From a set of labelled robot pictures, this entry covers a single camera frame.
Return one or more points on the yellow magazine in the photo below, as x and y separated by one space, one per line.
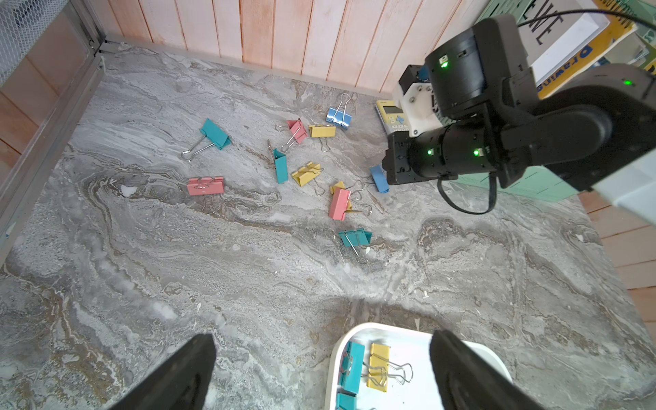
618 29

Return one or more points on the teal binder clip low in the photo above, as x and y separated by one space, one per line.
354 239

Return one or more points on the pink binder clip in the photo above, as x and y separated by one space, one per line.
206 186
339 203
298 134

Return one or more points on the pink binder clip far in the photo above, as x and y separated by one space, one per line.
298 134

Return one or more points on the pink binder clip centre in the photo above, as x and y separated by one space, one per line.
339 203

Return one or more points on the teal binder clip small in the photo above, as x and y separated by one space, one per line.
346 402

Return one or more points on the pink binder clip low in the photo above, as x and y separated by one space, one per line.
380 370

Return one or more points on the pink binder clip left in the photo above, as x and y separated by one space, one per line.
206 186

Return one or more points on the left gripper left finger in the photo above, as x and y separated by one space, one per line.
181 382

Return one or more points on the blue binder clip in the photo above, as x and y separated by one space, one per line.
338 116
379 179

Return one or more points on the teal binder clip lowest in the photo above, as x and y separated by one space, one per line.
351 368

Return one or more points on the yellow blue calculator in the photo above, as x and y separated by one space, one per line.
392 117

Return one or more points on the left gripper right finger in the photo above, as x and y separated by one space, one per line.
466 381

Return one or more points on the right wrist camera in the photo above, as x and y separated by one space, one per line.
414 95

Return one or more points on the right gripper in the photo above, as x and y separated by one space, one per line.
411 160

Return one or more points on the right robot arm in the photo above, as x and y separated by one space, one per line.
473 107

